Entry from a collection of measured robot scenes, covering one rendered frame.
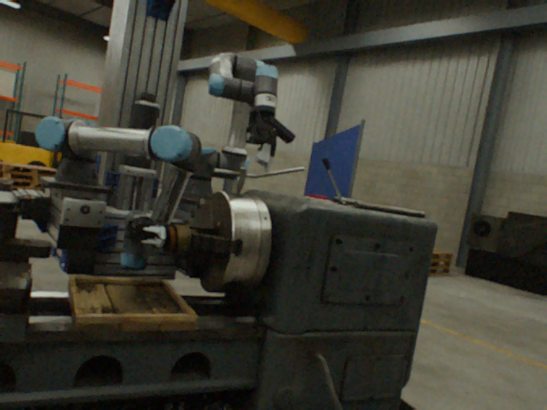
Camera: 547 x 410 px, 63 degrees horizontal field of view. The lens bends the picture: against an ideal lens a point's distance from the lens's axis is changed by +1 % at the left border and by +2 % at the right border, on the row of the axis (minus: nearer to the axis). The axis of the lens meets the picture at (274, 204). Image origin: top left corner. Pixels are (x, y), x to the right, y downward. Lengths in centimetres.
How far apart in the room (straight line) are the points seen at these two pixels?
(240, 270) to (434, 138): 1149
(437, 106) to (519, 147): 236
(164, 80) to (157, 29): 21
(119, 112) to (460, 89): 1116
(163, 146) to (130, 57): 67
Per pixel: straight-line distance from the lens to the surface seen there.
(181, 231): 132
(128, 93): 204
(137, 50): 208
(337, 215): 133
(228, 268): 126
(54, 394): 127
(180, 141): 147
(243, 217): 128
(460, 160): 1219
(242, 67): 197
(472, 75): 1261
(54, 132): 167
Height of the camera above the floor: 129
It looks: 3 degrees down
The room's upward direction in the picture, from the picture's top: 10 degrees clockwise
